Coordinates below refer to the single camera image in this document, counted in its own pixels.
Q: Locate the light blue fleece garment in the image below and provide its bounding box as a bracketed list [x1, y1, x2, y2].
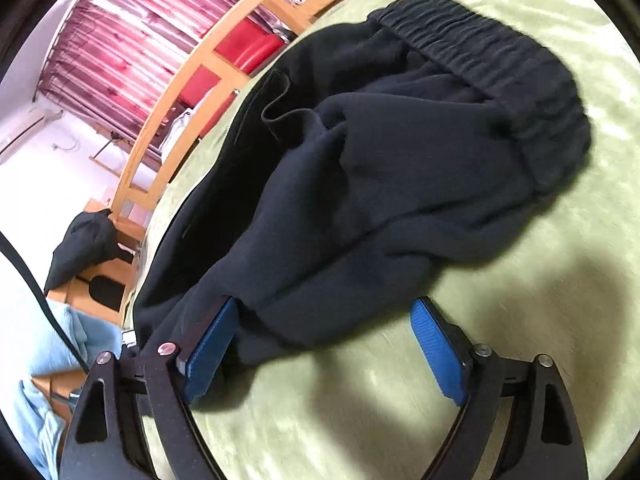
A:
[1, 300, 122, 479]

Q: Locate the black garment on bedpost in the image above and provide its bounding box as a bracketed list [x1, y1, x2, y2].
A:
[43, 208, 134, 295]

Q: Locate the green bed blanket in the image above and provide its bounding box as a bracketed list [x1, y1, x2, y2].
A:
[129, 0, 639, 479]

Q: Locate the red chair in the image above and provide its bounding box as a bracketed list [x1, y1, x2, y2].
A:
[178, 18, 285, 110]

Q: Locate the pink red curtain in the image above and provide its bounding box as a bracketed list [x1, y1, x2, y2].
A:
[38, 0, 239, 139]

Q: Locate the wooden bed frame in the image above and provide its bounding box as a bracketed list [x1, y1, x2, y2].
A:
[38, 0, 338, 325]

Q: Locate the black cable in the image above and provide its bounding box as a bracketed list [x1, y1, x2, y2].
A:
[0, 231, 91, 376]

